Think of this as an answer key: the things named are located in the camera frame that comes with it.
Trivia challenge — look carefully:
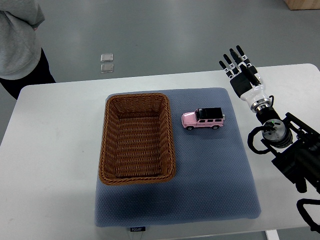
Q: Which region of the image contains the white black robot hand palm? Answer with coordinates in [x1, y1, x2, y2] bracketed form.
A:
[230, 65, 271, 111]

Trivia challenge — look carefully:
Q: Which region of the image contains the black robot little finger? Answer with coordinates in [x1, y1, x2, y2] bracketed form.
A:
[219, 60, 234, 80]

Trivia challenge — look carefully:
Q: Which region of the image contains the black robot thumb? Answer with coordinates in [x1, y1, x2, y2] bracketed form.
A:
[246, 67, 259, 85]

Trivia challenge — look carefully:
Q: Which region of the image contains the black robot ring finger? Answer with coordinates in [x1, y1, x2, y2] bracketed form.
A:
[223, 54, 239, 75]

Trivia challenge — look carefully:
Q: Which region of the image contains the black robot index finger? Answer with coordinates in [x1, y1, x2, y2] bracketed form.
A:
[236, 45, 252, 66]

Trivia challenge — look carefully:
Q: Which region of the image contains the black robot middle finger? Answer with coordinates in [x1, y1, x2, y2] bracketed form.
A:
[229, 48, 243, 73]

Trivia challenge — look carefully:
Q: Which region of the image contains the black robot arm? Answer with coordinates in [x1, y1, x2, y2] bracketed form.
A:
[219, 45, 320, 193]

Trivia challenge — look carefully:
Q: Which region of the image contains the pink toy car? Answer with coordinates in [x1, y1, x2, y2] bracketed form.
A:
[181, 107, 225, 131]

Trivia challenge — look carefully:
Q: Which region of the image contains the brown wicker basket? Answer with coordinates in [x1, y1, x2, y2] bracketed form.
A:
[98, 93, 176, 186]

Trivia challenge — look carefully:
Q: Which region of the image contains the wooden box corner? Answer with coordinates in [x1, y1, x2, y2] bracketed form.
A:
[284, 0, 320, 11]

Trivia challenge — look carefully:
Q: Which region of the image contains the blue grey cushion mat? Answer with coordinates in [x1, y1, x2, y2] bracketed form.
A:
[95, 87, 261, 227]

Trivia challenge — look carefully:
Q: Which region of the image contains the lower metal floor plate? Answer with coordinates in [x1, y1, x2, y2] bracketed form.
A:
[100, 63, 114, 73]

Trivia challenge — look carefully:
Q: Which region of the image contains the metal floor plate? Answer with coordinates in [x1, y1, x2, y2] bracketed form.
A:
[100, 53, 114, 63]
[100, 63, 114, 73]

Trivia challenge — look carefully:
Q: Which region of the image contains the upper metal floor plate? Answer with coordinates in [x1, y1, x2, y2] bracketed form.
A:
[100, 53, 114, 63]

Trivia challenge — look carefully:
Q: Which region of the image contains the white table leg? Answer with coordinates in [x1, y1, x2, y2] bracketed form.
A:
[265, 229, 280, 240]

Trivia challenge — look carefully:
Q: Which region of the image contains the person in grey hoodie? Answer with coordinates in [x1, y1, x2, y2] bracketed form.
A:
[0, 0, 57, 101]

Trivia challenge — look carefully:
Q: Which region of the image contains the black cable loop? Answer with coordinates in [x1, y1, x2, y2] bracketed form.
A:
[296, 198, 320, 240]

